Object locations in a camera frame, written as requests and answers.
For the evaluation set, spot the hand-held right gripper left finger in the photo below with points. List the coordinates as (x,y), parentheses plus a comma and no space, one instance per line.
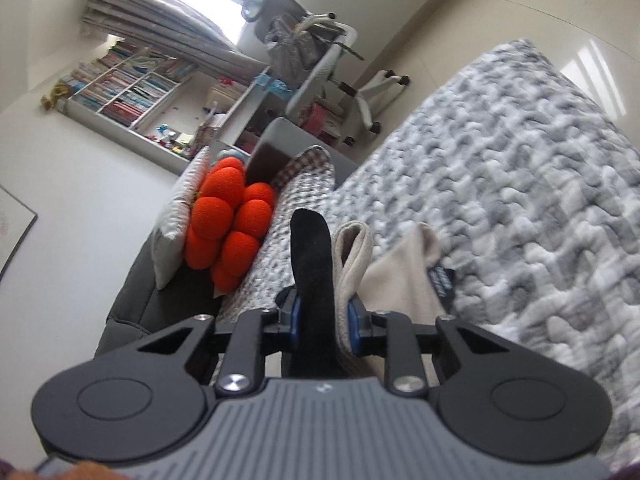
(296,317)

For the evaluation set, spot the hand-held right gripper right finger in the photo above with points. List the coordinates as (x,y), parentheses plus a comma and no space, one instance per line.
(352,322)

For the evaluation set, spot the beige and black sweatshirt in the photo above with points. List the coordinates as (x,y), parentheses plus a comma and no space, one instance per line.
(312,270)

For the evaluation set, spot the red knot cushion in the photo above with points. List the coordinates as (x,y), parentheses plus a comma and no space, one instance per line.
(225,220)

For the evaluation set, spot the white pillow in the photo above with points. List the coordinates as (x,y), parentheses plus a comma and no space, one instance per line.
(170,225)

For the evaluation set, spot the grey sofa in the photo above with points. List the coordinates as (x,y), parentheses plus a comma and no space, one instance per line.
(135,300)

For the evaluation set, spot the grey checked quilted blanket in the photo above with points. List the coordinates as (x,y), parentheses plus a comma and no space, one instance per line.
(500,185)

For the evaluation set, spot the white desk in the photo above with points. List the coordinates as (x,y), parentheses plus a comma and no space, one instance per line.
(240,105)

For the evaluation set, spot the teal basket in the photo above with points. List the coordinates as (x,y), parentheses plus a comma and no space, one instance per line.
(270,86)

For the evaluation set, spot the white office chair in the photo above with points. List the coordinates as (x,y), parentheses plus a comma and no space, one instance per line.
(320,70)

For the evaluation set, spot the grey backpack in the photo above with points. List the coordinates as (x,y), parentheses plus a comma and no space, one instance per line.
(295,47)

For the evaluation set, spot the white bookshelf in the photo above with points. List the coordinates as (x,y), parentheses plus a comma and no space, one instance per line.
(125,95)

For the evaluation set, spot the grey curtain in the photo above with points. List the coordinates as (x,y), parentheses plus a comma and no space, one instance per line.
(165,20)

